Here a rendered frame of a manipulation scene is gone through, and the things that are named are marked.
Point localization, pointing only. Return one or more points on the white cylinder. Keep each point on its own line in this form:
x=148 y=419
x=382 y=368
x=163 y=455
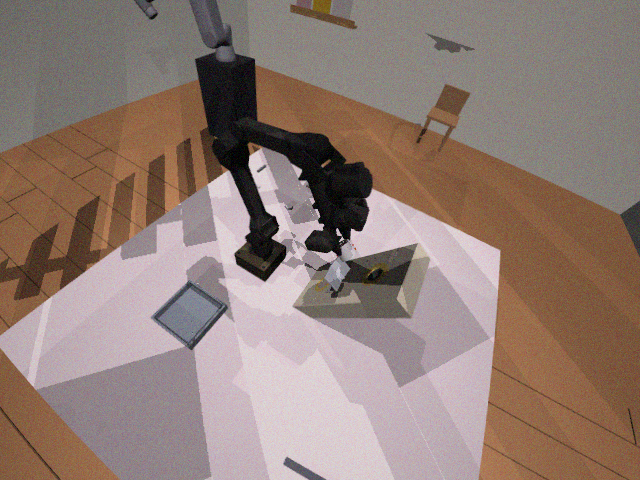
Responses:
x=347 y=250

